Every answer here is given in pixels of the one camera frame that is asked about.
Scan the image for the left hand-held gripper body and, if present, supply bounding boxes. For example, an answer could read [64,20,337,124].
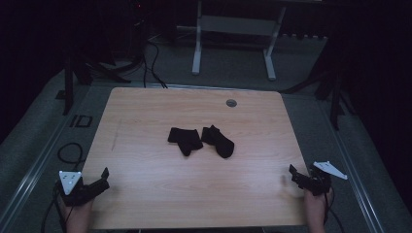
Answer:
[54,170,99,208]

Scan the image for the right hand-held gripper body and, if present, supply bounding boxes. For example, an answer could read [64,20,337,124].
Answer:
[303,160,349,197]

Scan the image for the black sock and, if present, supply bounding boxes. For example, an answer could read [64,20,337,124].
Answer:
[167,126,204,157]
[200,124,235,159]

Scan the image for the person's right hand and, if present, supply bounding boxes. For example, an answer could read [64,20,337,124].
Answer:
[302,186,334,221]

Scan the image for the person's left hand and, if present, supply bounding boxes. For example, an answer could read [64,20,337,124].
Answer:
[57,193,95,225]

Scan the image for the black metal stand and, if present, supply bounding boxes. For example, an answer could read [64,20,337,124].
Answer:
[54,54,132,117]
[280,42,356,131]

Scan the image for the black looped floor cable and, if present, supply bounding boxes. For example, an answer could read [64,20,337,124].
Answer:
[56,142,86,169]

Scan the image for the left hand-held gripper cable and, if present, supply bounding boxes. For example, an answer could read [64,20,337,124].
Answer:
[40,185,71,233]

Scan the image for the hand-held gripper cable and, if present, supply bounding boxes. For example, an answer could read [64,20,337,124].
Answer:
[323,187,346,233]
[40,185,71,233]

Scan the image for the right hand-held gripper cable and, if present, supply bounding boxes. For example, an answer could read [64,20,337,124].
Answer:
[323,187,346,233]

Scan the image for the black hanging cables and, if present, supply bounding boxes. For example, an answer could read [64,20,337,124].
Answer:
[141,18,169,89]

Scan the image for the white metal desk frame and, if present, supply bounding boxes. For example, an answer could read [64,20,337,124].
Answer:
[190,0,288,82]

